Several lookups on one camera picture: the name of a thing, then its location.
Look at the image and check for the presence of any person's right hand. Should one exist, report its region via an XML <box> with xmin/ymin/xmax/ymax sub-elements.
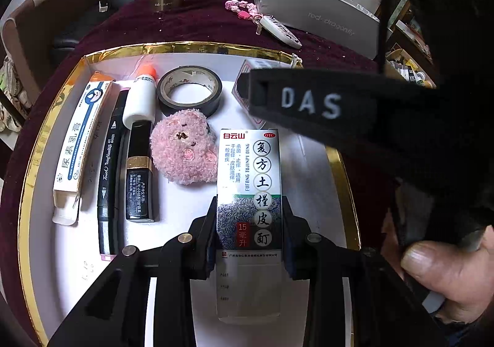
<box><xmin>381</xmin><ymin>214</ymin><xmax>494</xmax><ymax>328</ymax></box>

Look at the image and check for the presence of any black tape roll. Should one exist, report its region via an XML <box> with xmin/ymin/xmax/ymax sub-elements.
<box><xmin>156</xmin><ymin>66</ymin><xmax>223</xmax><ymax>118</ymax></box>

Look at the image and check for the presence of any black marker pen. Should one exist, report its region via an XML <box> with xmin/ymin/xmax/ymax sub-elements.
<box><xmin>96</xmin><ymin>89</ymin><xmax>130</xmax><ymax>262</ymax></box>

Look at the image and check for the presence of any white grey fern medicine box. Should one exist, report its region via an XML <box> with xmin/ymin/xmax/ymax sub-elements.
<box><xmin>215</xmin><ymin>128</ymin><xmax>286</xmax><ymax>322</ymax></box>

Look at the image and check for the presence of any gold rimmed white box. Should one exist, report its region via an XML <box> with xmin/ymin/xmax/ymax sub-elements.
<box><xmin>19</xmin><ymin>42</ymin><xmax>362</xmax><ymax>347</ymax></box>

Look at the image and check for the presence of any long silver box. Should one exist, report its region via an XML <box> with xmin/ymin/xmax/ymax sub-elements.
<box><xmin>253</xmin><ymin>0</ymin><xmax>381</xmax><ymax>61</ymax></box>

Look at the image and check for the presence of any cardboard box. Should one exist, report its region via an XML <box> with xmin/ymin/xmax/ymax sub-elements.
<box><xmin>386</xmin><ymin>48</ymin><xmax>438</xmax><ymax>90</ymax></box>

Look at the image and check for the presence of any pink bead keychain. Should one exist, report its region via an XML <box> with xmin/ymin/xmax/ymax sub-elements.
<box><xmin>225</xmin><ymin>0</ymin><xmax>267</xmax><ymax>24</ymax></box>

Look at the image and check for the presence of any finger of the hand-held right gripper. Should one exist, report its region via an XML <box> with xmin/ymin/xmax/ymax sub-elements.
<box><xmin>236</xmin><ymin>67</ymin><xmax>441</xmax><ymax>163</ymax></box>

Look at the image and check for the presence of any white bottle orange cap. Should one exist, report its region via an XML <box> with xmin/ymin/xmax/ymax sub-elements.
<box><xmin>127</xmin><ymin>64</ymin><xmax>158</xmax><ymax>126</ymax></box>

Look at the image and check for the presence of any red grey medicine box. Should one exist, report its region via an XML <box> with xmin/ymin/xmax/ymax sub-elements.
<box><xmin>231</xmin><ymin>59</ymin><xmax>294</xmax><ymax>130</ymax></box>

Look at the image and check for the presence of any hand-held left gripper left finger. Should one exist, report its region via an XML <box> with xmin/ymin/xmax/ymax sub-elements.
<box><xmin>46</xmin><ymin>196</ymin><xmax>219</xmax><ymax>347</ymax></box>

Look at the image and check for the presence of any white blue ointment box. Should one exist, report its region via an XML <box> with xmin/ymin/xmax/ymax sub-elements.
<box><xmin>52</xmin><ymin>72</ymin><xmax>115</xmax><ymax>225</ymax></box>

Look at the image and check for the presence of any wooden shelf cabinet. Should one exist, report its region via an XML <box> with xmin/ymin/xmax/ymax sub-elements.
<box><xmin>386</xmin><ymin>0</ymin><xmax>433</xmax><ymax>62</ymax></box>

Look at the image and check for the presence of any white car key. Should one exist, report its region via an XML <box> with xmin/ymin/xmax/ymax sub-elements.
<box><xmin>259</xmin><ymin>14</ymin><xmax>303</xmax><ymax>50</ymax></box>

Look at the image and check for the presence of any brown white armchair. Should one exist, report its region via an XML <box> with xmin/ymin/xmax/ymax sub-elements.
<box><xmin>0</xmin><ymin>0</ymin><xmax>112</xmax><ymax>101</ymax></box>

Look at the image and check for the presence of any pile of white medicine bottles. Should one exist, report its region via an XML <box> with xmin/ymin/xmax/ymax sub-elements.
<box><xmin>397</xmin><ymin>60</ymin><xmax>437</xmax><ymax>89</ymax></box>

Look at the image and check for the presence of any pink plush puff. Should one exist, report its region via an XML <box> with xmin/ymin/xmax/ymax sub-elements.
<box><xmin>149</xmin><ymin>109</ymin><xmax>220</xmax><ymax>186</ymax></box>

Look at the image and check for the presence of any black gold lipstick tube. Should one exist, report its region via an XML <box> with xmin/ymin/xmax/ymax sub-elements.
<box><xmin>125</xmin><ymin>120</ymin><xmax>160</xmax><ymax>223</ymax></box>

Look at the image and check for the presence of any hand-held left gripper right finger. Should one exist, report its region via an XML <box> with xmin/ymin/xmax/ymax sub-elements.
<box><xmin>282</xmin><ymin>196</ymin><xmax>444</xmax><ymax>347</ymax></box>

